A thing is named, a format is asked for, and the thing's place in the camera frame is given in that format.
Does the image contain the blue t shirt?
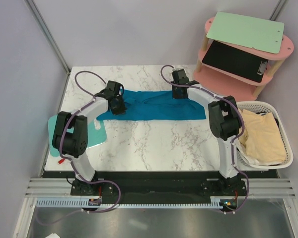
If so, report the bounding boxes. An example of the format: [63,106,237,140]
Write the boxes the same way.
[97,90,206,121]

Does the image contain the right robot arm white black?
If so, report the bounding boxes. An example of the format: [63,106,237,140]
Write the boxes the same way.
[171,69,244,195]

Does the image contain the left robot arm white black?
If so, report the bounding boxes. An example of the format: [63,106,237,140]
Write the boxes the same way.
[52,81,127,195]

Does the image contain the teal cutting board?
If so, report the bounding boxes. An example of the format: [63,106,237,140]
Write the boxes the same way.
[48,115,107,157]

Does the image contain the black clipboard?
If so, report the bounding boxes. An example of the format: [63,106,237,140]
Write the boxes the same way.
[202,41,268,83]

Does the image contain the white laundry basket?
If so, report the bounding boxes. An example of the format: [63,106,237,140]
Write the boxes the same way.
[236,101,294,171]

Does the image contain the beige t shirt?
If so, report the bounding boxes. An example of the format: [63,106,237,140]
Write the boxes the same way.
[239,109,287,166]

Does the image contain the green board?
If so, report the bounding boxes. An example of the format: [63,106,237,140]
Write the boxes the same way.
[207,12,284,54]

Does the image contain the white paper scrap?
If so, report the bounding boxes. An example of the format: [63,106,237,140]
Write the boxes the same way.
[45,233,60,238]

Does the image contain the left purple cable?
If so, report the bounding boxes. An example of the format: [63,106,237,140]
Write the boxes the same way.
[36,70,122,226]

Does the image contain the purple cable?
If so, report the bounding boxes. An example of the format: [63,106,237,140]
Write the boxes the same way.
[160,64,250,215]
[36,70,122,226]

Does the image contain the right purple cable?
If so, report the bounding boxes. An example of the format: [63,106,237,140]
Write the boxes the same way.
[160,64,250,215]

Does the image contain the aluminium frame post left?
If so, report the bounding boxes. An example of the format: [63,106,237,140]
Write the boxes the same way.
[25,0,71,75]

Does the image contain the aluminium frame post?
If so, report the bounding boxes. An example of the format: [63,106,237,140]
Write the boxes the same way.
[25,0,71,75]
[268,0,286,21]

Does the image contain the white cable duct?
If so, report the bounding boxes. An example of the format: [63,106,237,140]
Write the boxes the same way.
[35,197,223,209]

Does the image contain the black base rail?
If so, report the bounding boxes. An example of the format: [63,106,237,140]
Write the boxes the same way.
[43,170,278,203]

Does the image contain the aluminium extrusion rail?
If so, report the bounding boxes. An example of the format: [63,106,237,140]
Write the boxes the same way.
[26,178,295,199]

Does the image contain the aluminium frame post right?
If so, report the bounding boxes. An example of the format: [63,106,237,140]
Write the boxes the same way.
[268,0,286,21]

